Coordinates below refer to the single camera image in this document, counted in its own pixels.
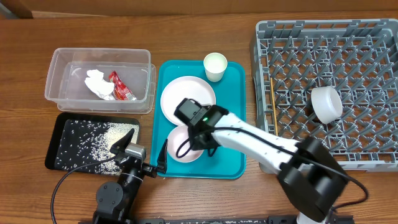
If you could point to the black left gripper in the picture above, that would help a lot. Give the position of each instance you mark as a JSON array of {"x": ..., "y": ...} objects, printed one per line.
[{"x": 161, "y": 162}]

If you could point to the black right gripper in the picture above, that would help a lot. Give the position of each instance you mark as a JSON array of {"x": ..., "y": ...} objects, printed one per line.
[{"x": 198, "y": 145}]

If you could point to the pink small bowl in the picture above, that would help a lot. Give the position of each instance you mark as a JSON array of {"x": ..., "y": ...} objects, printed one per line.
[{"x": 175, "y": 139}]

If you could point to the pink round plate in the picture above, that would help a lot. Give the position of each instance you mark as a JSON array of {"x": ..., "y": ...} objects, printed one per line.
[{"x": 185, "y": 87}]

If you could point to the red snack wrapper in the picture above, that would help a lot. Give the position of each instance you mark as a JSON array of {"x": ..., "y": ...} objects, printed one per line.
[{"x": 121, "y": 91}]

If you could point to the wooden chopstick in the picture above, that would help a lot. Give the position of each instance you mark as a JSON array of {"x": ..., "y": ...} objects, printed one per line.
[{"x": 273, "y": 107}]

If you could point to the white tissue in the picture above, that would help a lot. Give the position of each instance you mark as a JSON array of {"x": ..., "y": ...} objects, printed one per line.
[{"x": 98, "y": 85}]

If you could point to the grey round bowl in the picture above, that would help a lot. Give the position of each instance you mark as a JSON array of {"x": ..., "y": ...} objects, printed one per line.
[{"x": 326, "y": 104}]

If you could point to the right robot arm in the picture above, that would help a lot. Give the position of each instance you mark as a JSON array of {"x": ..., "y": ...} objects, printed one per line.
[{"x": 310, "y": 177}]

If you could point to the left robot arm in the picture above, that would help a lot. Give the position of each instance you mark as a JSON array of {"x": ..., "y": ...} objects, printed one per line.
[{"x": 115, "y": 199}]

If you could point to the grey dishwasher rack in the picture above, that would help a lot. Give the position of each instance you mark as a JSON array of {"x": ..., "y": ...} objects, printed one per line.
[{"x": 358, "y": 58}]

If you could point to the clear plastic waste bin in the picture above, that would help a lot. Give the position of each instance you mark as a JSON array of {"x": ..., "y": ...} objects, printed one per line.
[{"x": 65, "y": 84}]

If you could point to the teal plastic tray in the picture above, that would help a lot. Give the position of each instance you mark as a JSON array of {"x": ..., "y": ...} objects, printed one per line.
[{"x": 230, "y": 94}]

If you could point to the white paper cup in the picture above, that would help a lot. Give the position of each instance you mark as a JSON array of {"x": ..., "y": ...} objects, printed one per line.
[{"x": 215, "y": 65}]

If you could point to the black tray with rice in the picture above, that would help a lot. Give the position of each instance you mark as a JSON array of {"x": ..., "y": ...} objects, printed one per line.
[{"x": 80, "y": 139}]

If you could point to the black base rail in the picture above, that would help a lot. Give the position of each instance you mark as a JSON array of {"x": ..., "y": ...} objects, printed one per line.
[{"x": 284, "y": 219}]

